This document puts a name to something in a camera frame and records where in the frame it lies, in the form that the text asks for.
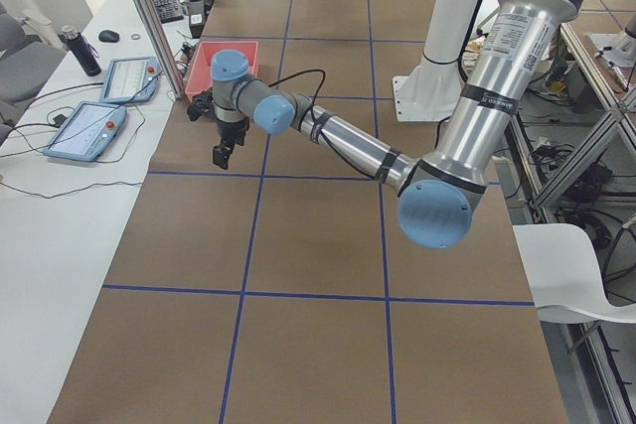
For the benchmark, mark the white plastic chair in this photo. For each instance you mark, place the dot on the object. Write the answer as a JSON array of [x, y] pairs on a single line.
[[564, 275]]

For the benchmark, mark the grey teach pendant near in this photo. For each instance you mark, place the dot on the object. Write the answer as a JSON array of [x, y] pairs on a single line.
[[87, 132]]

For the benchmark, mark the black water bottle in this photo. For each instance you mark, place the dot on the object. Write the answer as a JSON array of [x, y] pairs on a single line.
[[80, 48]]

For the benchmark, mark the grey teach pendant far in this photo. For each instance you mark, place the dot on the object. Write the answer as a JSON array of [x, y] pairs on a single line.
[[130, 80]]

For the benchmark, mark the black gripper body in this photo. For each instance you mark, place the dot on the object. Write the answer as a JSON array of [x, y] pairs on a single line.
[[232, 132]]

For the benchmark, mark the pink plastic box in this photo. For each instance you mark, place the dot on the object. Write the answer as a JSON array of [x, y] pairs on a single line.
[[200, 79]]

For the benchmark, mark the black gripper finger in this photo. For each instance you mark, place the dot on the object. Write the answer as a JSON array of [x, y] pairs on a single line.
[[221, 155]]

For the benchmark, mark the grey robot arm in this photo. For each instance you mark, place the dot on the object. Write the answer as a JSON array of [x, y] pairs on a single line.
[[439, 192]]

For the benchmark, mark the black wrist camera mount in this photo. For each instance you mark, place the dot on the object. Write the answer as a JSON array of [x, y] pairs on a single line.
[[202, 105]]

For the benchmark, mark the black keyboard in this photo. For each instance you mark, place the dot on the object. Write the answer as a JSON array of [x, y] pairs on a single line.
[[168, 10]]

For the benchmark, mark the grey teach pendant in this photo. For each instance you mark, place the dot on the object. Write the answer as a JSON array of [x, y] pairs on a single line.
[[87, 132], [130, 80]]

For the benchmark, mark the black computer mouse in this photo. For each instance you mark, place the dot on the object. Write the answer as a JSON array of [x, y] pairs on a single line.
[[108, 36]]

